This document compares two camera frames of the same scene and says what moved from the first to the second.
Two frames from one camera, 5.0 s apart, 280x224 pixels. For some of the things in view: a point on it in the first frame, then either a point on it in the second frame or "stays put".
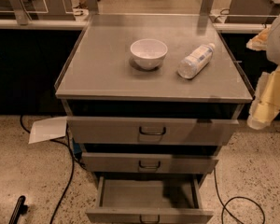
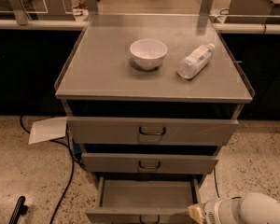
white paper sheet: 49,130 stays put
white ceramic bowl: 148,53 stays put
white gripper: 279,45 -> 217,213
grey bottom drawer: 149,199 stays put
